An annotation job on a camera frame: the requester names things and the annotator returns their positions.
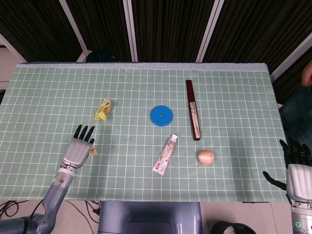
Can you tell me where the blue-grey robot torso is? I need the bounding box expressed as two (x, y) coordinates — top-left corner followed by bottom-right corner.
(97, 201), (203, 234)

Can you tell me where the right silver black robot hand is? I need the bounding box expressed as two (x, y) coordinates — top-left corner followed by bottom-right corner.
(262, 137), (312, 204)

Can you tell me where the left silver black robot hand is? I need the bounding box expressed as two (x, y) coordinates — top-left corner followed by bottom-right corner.
(60, 124), (96, 169)

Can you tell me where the blue plastic disc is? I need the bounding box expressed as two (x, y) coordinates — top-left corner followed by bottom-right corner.
(149, 105), (174, 127)

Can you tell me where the floral print cream tube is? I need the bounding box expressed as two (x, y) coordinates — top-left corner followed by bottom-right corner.
(152, 134), (179, 176)

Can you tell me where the dark rounded chair back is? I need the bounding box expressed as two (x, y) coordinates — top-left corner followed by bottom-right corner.
(85, 50), (117, 63)

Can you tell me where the black cable with plug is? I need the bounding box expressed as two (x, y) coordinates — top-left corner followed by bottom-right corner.
(84, 200), (102, 224)

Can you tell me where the person in blue jeans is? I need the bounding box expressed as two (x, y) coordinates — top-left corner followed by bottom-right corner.
(279, 63), (312, 149)

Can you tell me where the dark brown partition panel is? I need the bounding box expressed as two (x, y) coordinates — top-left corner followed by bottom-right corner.
(65, 0), (134, 61)
(131, 0), (216, 63)
(0, 0), (82, 63)
(272, 48), (312, 108)
(203, 0), (312, 74)

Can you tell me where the peach silky ball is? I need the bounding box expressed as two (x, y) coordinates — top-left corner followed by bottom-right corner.
(198, 149), (215, 166)

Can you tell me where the dark red long box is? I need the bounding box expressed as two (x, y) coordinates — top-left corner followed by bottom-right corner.
(186, 79), (202, 141)

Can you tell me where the black bin with white liner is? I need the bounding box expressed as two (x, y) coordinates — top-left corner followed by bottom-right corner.
(211, 220), (256, 234)

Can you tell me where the green checked tablecloth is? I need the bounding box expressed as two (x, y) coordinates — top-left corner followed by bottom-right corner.
(0, 62), (288, 203)

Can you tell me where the white partition post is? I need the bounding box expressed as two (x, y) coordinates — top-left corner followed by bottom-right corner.
(58, 0), (92, 63)
(269, 31), (312, 82)
(122, 0), (139, 62)
(195, 0), (225, 63)
(0, 33), (27, 63)

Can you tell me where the black floor cable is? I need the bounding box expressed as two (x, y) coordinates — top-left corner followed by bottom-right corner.
(0, 200), (29, 217)

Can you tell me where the crumpled yellow snack wrapper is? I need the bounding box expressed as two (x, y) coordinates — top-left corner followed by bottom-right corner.
(92, 98), (113, 122)

